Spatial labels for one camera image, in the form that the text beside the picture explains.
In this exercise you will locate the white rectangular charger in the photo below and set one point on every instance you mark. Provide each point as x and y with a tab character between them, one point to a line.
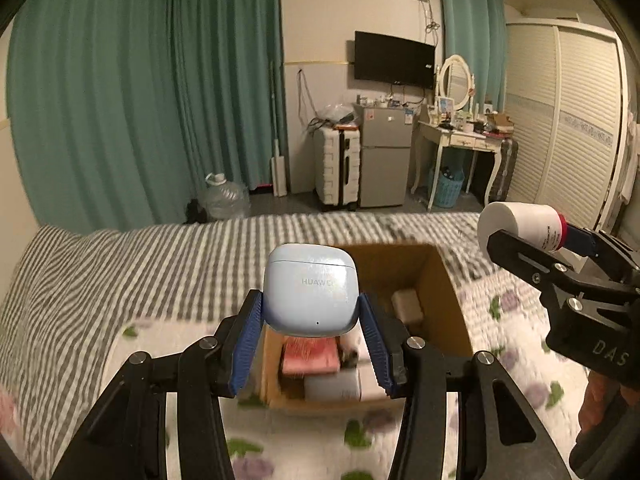
407	307

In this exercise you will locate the white dressing table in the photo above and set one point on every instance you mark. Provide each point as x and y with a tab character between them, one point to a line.
450	143

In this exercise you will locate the brown cardboard box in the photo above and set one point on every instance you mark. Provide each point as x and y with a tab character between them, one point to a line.
382	269

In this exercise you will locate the dark suitcase by table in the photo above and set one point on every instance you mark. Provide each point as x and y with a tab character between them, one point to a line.
509	155

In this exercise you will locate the right hand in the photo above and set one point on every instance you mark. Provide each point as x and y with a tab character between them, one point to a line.
596	400

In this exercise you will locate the teal right curtain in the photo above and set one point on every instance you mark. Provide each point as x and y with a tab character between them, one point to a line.
476	30

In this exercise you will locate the oval vanity mirror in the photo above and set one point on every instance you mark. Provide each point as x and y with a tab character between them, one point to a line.
455	84

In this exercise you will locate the black wall television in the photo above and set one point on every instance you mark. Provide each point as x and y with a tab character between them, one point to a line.
397	61

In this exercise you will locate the grey checked bedsheet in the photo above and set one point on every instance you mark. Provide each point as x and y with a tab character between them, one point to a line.
71	295

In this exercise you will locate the white bottle red cap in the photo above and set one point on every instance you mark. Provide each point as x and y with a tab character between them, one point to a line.
540	225

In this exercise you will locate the white square power adapter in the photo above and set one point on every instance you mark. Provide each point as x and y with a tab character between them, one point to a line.
351	384

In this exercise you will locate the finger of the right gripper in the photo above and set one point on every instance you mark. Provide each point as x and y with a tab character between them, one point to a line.
618	261
535	264

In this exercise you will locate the clear water jug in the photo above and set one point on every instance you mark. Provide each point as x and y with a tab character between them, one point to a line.
224	199

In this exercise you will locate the white louvered wardrobe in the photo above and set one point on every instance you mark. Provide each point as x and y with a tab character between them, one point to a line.
567	95

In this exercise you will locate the white suitcase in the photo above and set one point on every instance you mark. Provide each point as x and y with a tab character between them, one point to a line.
337	166

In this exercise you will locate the teal window curtain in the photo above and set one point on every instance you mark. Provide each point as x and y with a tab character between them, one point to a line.
121	108

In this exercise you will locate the floral white quilt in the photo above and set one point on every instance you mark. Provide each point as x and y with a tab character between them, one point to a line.
501	314

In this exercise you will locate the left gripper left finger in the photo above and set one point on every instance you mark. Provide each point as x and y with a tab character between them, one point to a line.
152	402

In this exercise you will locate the silver mini fridge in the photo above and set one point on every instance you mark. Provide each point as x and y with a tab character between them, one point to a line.
386	138

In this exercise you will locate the pink patterned card box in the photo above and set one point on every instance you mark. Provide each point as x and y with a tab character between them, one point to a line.
309	356

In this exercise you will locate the light blue earbuds case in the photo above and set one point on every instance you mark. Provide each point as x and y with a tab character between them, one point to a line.
310	291

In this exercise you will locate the blue laundry basket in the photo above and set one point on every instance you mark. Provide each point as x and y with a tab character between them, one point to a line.
448	188

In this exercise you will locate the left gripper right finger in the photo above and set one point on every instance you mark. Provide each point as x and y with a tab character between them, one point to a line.
500	435

